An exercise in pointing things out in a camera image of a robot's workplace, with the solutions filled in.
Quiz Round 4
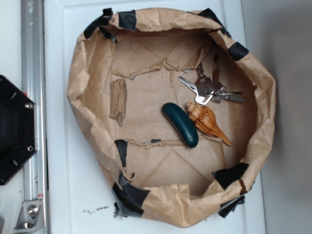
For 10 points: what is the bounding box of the dark green plastic pickle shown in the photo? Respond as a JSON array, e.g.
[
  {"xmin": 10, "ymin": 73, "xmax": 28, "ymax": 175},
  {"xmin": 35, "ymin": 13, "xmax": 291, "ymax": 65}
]
[{"xmin": 162, "ymin": 102, "xmax": 199, "ymax": 148}]

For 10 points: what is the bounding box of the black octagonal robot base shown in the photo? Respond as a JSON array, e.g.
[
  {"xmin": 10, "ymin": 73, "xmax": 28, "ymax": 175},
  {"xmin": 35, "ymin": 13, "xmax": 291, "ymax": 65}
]
[{"xmin": 0, "ymin": 75, "xmax": 37, "ymax": 186}]

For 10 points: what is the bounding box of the orange wooden seashell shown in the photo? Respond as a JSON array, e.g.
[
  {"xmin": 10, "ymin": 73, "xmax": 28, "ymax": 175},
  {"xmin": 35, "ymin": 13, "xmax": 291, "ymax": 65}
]
[{"xmin": 186, "ymin": 102, "xmax": 234, "ymax": 146}]

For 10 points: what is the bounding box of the brown bark wood piece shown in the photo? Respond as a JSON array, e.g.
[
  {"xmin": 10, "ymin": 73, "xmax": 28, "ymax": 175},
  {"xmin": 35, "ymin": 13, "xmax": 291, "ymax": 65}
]
[{"xmin": 110, "ymin": 79, "xmax": 127, "ymax": 127}]

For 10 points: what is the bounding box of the silver key bunch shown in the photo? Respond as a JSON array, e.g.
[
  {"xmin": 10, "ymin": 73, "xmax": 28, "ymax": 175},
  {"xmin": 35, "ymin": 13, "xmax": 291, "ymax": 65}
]
[{"xmin": 178, "ymin": 55, "xmax": 246, "ymax": 105}]

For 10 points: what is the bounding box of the brown paper bag bin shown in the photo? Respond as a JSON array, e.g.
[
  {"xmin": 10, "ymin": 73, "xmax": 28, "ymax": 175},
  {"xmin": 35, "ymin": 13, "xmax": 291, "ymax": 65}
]
[{"xmin": 67, "ymin": 8, "xmax": 276, "ymax": 228}]

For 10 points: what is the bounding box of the aluminium extrusion rail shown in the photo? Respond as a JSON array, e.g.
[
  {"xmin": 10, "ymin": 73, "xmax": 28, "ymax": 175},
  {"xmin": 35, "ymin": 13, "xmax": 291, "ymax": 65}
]
[{"xmin": 20, "ymin": 0, "xmax": 51, "ymax": 234}]

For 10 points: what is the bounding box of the metal corner bracket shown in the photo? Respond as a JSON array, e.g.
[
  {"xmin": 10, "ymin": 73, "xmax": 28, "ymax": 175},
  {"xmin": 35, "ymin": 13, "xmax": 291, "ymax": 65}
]
[{"xmin": 13, "ymin": 200, "xmax": 46, "ymax": 234}]

